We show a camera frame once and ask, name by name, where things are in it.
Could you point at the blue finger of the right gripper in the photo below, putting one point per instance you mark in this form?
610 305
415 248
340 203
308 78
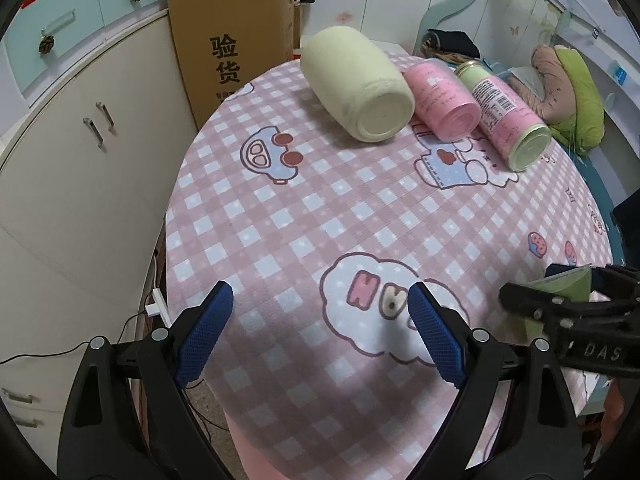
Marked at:
612 278
533 304

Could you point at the pink cup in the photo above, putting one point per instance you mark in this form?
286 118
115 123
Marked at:
443 103

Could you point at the brown cardboard box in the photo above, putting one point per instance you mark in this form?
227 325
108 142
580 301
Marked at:
223 44

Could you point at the white power adapter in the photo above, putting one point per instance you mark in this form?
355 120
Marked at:
158 307

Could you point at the green sleeved glass cup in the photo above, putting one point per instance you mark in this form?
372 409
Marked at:
573 284

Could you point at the cream curved cabinet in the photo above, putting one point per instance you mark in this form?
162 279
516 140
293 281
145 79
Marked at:
84 190

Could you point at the cream yellow cup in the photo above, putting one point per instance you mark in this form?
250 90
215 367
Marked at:
357 84

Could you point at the teal bunk bed frame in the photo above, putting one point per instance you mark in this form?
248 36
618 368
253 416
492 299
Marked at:
435 14

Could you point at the pink green bottle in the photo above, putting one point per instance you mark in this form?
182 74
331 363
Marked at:
517 133

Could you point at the dark folded clothes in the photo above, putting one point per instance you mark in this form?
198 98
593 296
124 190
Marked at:
449 41

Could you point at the pink checkered tablecloth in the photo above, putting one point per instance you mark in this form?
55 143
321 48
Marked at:
319 371

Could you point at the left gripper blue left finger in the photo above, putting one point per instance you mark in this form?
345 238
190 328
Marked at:
127 416

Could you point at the dark hanging garment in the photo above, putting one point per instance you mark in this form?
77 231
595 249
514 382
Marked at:
626 217

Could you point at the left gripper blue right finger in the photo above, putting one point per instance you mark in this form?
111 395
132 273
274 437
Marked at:
537 437

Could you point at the teal drawer unit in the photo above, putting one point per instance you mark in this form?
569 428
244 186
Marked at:
47 37

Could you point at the green and pink plush pillow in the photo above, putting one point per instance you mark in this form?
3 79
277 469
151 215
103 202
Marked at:
558 87

